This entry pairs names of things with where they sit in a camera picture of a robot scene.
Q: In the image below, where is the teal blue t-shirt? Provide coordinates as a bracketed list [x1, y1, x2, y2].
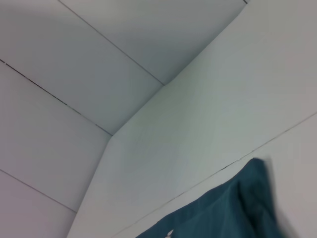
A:
[135, 157, 286, 238]

